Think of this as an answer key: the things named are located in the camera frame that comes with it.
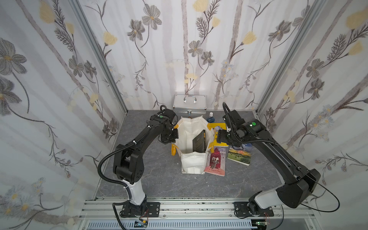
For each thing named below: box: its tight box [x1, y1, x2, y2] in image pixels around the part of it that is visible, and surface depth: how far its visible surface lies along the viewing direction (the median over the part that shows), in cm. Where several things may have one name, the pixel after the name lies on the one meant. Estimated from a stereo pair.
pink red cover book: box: [204, 146, 229, 177], surface depth 92 cm
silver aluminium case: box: [172, 94, 207, 116], surface depth 108 cm
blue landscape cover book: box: [227, 143, 253, 167], surface depth 95 cm
